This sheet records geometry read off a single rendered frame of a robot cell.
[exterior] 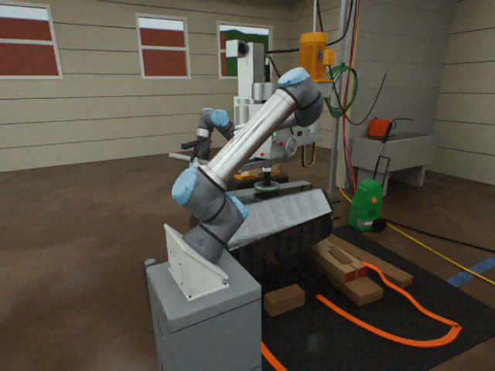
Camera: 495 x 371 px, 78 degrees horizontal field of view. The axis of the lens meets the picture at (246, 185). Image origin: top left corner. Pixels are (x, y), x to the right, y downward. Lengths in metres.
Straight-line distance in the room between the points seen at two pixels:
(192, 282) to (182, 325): 0.15
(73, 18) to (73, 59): 0.82
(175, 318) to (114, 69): 7.35
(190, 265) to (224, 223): 0.22
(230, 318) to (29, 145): 7.35
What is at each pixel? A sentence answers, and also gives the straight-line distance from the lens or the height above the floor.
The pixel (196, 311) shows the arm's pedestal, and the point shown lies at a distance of 1.26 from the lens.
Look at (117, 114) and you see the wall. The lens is 8.20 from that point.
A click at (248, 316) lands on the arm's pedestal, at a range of 1.40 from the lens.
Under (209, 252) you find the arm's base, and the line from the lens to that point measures 1.28.
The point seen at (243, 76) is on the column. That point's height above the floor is 1.75.
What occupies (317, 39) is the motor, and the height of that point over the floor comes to 2.02.
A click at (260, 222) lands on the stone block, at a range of 2.32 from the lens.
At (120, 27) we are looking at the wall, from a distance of 8.34.
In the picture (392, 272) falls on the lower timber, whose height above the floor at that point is 0.09.
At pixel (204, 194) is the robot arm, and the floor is 1.25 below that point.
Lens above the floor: 1.64
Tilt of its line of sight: 18 degrees down
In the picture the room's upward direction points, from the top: 1 degrees counter-clockwise
